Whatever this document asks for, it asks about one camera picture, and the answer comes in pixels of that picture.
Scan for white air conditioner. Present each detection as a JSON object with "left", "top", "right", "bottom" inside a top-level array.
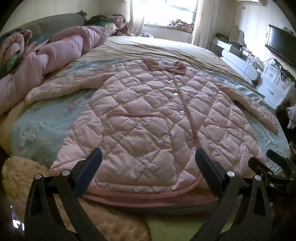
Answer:
[{"left": 227, "top": 0, "right": 263, "bottom": 5}]

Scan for window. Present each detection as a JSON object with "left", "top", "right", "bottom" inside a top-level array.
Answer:
[{"left": 143, "top": 0, "right": 200, "bottom": 26}]

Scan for grey desk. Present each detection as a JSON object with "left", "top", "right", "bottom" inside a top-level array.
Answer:
[{"left": 209, "top": 32, "right": 252, "bottom": 61}]

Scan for light blue cartoon blanket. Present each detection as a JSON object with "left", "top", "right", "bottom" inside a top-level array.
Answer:
[{"left": 11, "top": 57, "right": 290, "bottom": 173}]

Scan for white curtain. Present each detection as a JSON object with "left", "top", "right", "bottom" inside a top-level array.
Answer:
[
  {"left": 129, "top": 0, "right": 146, "bottom": 34},
  {"left": 191, "top": 0, "right": 216, "bottom": 49}
]

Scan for pile of clothes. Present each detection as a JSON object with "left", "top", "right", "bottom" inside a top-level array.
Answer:
[{"left": 85, "top": 14, "right": 131, "bottom": 36}]

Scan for plush toys on windowsill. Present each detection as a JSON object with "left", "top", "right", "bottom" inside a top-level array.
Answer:
[{"left": 167, "top": 18, "right": 195, "bottom": 31}]

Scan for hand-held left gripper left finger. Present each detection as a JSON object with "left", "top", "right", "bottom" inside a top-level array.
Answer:
[{"left": 24, "top": 148, "right": 107, "bottom": 241}]

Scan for pink quilted jacket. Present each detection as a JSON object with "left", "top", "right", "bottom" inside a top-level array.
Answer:
[{"left": 25, "top": 57, "right": 279, "bottom": 207}]

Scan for cream fuzzy blanket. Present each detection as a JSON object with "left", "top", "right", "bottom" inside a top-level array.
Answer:
[{"left": 2, "top": 156, "right": 152, "bottom": 241}]

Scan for dark clothes heap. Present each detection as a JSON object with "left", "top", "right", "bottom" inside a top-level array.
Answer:
[{"left": 276, "top": 101, "right": 296, "bottom": 130}]

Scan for pink duvet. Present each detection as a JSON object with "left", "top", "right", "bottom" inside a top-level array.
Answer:
[{"left": 0, "top": 25, "right": 110, "bottom": 116}]

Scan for white drawer cabinet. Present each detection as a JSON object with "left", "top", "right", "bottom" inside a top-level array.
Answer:
[{"left": 256, "top": 62, "right": 295, "bottom": 109}]

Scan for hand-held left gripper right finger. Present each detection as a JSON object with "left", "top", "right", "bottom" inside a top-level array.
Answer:
[{"left": 195, "top": 148, "right": 273, "bottom": 241}]

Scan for black television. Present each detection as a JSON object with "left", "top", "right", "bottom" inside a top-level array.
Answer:
[{"left": 265, "top": 24, "right": 296, "bottom": 69}]

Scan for yellow green sheet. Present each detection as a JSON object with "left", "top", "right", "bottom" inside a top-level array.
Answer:
[{"left": 144, "top": 207, "right": 234, "bottom": 241}]

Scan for beige bed sheet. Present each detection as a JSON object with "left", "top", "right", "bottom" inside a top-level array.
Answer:
[{"left": 0, "top": 35, "right": 255, "bottom": 144}]

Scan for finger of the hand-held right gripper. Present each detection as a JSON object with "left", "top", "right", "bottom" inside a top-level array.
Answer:
[
  {"left": 266, "top": 149, "right": 295, "bottom": 178},
  {"left": 248, "top": 157, "right": 275, "bottom": 184}
]

